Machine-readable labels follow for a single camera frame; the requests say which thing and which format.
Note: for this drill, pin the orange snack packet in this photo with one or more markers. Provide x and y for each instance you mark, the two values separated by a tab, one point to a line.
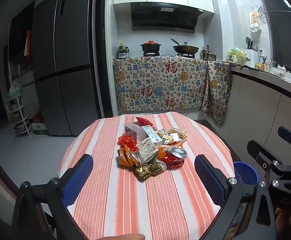
125	157

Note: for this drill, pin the seasoning bottle rack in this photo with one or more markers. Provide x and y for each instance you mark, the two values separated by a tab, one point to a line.
123	51

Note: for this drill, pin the black spatula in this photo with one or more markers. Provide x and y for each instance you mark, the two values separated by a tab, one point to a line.
174	40

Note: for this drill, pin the person's left hand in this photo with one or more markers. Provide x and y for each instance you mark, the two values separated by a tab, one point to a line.
125	237

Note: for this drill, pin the white knife block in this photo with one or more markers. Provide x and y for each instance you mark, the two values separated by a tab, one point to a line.
251	55

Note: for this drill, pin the dark window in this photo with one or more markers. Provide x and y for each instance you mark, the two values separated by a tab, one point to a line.
285	35

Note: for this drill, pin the red wrapper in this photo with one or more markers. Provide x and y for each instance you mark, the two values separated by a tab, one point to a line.
126	142

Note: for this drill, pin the clear pastry wrapper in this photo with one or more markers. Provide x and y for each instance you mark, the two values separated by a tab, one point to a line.
178	132

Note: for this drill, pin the orange striped tablecloth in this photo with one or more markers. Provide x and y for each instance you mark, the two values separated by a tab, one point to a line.
160	205

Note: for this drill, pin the open shelf unit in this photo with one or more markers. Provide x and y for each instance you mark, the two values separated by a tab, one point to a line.
18	42

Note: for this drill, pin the kitchen counter cabinet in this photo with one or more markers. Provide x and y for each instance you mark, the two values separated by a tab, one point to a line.
260	100

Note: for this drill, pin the small orange wrapper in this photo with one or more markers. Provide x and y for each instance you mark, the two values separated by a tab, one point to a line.
163	152

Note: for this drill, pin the grey refrigerator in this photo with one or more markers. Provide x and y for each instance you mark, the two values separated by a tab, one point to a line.
68	55

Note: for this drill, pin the crushed red can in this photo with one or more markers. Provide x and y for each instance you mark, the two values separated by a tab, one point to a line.
175	161

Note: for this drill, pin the white green drink carton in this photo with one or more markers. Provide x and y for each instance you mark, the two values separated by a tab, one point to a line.
151	134

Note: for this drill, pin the narrow patterned cloth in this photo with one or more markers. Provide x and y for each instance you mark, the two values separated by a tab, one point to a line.
218	92

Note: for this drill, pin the black range hood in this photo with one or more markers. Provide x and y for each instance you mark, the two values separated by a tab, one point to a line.
165	17

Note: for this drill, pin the colourful hexagon rug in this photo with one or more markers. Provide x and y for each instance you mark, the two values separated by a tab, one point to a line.
240	217

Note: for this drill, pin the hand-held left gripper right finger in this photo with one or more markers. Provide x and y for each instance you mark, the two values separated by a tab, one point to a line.
210	180

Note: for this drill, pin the steel pot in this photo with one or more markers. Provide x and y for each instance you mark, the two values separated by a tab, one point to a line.
208	55

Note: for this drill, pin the hanging yellow bag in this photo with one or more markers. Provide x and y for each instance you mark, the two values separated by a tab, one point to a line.
255	21

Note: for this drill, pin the white storage rack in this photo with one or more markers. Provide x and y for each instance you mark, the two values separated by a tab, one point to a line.
23	120

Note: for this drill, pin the white carton with purple print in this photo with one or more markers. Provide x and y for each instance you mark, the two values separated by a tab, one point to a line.
133	131

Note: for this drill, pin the gold foil wrapper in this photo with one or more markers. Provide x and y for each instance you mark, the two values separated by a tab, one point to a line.
148	171

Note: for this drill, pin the blue plastic basket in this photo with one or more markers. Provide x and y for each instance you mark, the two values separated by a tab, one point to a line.
245	173

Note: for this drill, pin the cardboard box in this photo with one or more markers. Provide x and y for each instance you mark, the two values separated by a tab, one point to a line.
40	128

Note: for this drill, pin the hanging metal trivet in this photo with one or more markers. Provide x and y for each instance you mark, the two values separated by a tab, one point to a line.
261	12

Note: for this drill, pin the orange hanging cloth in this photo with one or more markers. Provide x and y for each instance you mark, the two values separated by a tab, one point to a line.
28	42

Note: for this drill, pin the red bag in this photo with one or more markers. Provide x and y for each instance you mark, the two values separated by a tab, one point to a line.
38	117

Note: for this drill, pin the large patterned cloth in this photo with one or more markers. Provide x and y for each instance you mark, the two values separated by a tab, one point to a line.
148	80

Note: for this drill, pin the black wok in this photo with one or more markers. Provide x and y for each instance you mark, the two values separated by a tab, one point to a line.
186	49

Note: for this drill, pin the floral paper box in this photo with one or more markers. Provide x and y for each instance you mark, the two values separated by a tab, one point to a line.
148	151

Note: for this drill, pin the black clay pot red lid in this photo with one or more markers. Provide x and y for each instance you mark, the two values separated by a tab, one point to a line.
150	47

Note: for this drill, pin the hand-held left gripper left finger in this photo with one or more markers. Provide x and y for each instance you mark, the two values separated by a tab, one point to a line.
78	177

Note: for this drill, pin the pastel plastic containers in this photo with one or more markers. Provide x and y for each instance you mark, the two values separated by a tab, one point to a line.
236	55

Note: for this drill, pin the red snack packet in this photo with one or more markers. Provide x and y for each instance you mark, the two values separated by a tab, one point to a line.
143	121

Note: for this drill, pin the yellow white wrapper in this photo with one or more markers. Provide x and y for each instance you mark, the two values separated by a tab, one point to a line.
164	135

